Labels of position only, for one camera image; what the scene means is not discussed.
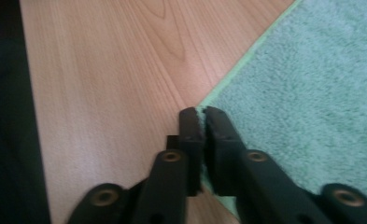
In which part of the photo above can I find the green microfibre towel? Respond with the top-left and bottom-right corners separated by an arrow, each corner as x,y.
195,0 -> 367,219

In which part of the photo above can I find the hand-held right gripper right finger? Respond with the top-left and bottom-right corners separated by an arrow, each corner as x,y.
204,105 -> 248,197

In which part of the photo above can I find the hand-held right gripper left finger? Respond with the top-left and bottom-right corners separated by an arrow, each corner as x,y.
166,106 -> 207,197

